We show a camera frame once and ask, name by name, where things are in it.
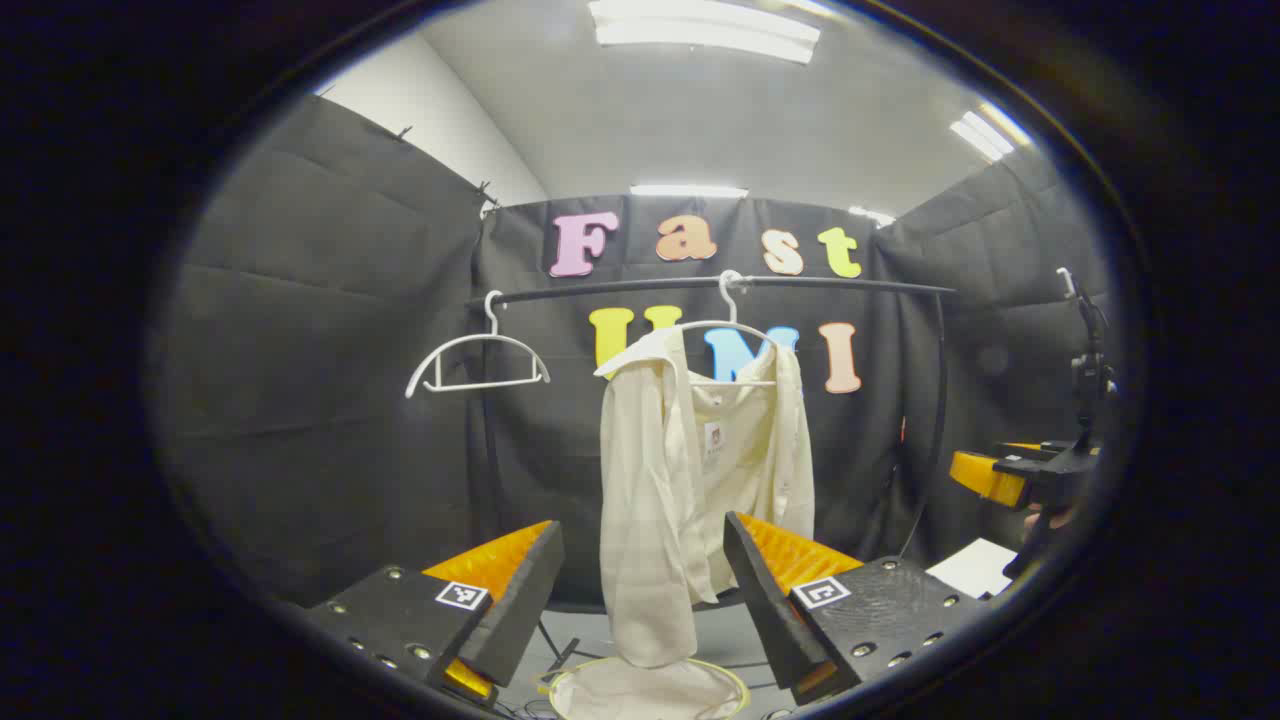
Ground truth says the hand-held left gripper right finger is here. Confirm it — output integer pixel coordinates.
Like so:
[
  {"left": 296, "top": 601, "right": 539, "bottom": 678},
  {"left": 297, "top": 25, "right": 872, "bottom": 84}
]
[{"left": 720, "top": 510, "right": 993, "bottom": 706}]

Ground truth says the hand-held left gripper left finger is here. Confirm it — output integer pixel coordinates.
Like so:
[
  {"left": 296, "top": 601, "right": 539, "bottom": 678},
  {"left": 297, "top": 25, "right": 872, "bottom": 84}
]
[{"left": 303, "top": 518, "right": 566, "bottom": 706}]

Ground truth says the yellow-rimmed mesh laundry hamper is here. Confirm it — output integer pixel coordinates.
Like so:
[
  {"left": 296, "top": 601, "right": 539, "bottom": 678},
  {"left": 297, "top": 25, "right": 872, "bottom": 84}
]
[{"left": 548, "top": 655, "right": 751, "bottom": 720}]

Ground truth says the cream shirt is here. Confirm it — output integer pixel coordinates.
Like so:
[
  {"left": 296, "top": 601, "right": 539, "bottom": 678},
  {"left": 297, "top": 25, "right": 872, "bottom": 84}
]
[{"left": 595, "top": 327, "right": 816, "bottom": 669}]

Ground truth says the white clothes hanger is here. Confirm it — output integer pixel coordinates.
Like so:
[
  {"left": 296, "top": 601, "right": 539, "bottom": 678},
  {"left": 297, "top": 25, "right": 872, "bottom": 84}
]
[
  {"left": 680, "top": 270, "right": 801, "bottom": 389},
  {"left": 405, "top": 290, "right": 551, "bottom": 399}
]

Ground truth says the black clothes rack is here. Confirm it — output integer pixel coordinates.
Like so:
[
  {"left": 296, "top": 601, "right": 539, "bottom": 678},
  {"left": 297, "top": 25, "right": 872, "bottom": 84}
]
[{"left": 465, "top": 273, "right": 956, "bottom": 691}]

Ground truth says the white box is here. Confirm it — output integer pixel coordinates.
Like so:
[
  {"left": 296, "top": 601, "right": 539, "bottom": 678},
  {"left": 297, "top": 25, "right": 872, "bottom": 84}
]
[{"left": 925, "top": 538, "right": 1018, "bottom": 601}]

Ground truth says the black backdrop cloth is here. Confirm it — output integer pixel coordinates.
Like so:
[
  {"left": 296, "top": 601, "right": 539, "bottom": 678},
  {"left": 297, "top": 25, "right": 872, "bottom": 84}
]
[{"left": 160, "top": 95, "right": 1111, "bottom": 611}]

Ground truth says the large ceiling light panel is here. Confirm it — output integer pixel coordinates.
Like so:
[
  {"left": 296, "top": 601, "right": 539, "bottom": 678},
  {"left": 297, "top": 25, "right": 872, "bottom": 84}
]
[{"left": 588, "top": 0, "right": 823, "bottom": 65}]

